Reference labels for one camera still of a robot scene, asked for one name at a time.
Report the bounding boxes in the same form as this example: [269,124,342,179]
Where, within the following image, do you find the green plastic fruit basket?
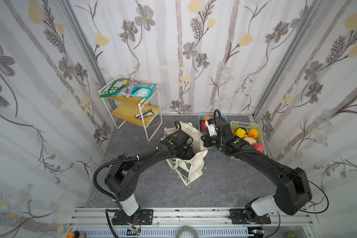
[230,121,267,155]

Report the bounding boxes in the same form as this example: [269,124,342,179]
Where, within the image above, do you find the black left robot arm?
[93,121,194,225]

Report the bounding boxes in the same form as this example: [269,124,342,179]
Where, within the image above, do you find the white wire two-tier shelf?
[101,85,163,141]

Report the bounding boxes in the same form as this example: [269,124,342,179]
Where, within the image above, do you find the blue plastic vegetable basket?
[198,113,227,134]

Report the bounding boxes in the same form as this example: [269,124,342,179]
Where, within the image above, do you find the cream canvas grocery bag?
[166,122,208,186]

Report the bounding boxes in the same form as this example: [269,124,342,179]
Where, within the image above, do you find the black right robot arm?
[201,109,313,224]

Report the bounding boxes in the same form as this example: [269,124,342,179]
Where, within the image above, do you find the red bell pepper toy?
[200,121,208,131]

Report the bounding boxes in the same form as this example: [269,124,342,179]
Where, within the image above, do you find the orange fruit toy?
[248,129,260,139]

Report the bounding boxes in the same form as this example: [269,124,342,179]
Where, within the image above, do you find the brown potato toy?
[203,115,212,122]

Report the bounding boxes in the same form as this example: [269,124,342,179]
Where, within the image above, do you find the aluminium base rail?
[68,207,320,238]

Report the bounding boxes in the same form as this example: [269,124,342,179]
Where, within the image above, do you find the pink dragon fruit toy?
[253,143,265,153]

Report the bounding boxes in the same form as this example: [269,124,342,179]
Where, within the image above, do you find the red teal snack packet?
[118,81,141,97]

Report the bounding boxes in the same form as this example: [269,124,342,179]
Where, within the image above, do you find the green snack packet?
[100,78,128,98]

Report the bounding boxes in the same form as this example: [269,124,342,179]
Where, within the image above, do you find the beige pear toy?
[243,137,257,145]

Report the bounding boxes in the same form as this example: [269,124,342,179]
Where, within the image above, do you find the yellow citron toy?
[235,128,246,138]

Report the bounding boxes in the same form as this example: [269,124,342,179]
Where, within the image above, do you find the dark brown candy bar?
[135,109,155,120]

